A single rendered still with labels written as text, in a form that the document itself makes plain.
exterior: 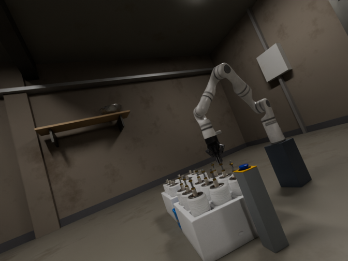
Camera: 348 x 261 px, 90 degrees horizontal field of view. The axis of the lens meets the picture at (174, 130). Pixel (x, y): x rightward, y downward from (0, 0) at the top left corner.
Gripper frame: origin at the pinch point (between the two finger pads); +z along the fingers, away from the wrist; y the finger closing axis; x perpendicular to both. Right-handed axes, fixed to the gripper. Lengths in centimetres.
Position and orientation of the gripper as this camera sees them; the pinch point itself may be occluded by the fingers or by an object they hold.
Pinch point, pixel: (219, 159)
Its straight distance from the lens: 107.1
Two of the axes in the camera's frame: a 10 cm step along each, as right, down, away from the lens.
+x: 6.7, -1.4, 7.3
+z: 3.4, 9.3, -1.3
